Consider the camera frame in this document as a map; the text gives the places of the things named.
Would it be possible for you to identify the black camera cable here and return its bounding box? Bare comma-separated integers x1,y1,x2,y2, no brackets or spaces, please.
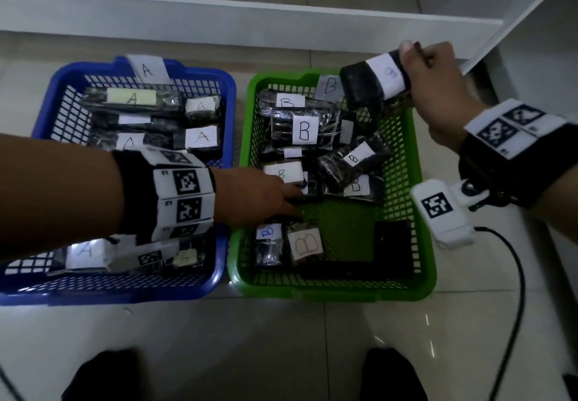
474,226,527,401

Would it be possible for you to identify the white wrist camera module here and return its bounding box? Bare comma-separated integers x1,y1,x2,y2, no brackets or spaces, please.
409,178,491,251
106,233,181,275

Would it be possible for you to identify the white shelf unit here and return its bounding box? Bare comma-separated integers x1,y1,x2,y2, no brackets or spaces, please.
0,0,578,77

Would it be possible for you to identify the person's dark trouser leg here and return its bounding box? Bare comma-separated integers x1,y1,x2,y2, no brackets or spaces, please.
359,346,427,401
61,349,141,401

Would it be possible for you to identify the green plastic mesh basket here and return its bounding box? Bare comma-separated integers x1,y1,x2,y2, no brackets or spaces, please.
227,69,438,302

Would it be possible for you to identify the blue plastic mesh basket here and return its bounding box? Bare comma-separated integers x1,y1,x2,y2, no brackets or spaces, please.
0,56,238,307

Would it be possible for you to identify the person's left forearm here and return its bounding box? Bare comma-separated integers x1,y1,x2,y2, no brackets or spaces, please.
0,133,125,261

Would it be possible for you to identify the black item packet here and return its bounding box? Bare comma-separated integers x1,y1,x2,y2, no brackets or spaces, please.
339,51,414,113

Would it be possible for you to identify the person's right hand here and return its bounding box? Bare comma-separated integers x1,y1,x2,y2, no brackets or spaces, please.
399,40,491,153

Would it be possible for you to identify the person's left hand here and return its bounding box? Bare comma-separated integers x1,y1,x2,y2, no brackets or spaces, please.
212,166,307,229

